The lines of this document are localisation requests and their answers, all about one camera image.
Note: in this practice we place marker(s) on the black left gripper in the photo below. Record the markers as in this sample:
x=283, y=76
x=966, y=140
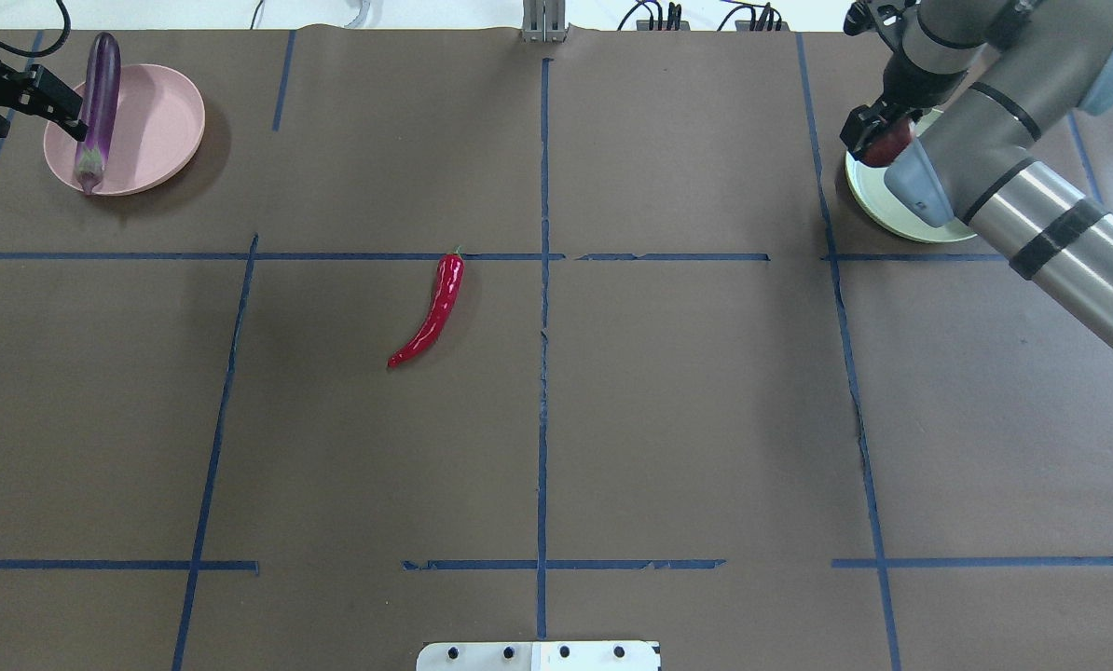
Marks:
x=8, y=86

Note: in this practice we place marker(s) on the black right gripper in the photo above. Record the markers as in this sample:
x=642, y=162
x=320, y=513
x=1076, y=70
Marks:
x=903, y=73

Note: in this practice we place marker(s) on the red yellow pomegranate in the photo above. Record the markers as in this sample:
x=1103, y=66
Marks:
x=887, y=147

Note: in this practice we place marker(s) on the purple eggplant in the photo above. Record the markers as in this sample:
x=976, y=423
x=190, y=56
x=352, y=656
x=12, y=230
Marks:
x=99, y=111

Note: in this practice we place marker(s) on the red chili pepper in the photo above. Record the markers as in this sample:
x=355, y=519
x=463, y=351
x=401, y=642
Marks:
x=447, y=284

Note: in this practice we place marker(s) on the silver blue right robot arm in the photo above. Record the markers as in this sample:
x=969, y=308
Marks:
x=969, y=88

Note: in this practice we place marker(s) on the green plate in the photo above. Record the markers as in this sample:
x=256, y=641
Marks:
x=870, y=192

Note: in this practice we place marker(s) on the pink plate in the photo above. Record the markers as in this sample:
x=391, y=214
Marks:
x=158, y=129

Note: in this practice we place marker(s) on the aluminium frame post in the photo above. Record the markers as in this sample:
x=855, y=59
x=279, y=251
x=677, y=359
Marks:
x=545, y=21

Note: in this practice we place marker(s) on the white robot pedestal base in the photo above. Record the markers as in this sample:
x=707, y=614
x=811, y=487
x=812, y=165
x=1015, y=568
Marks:
x=541, y=655

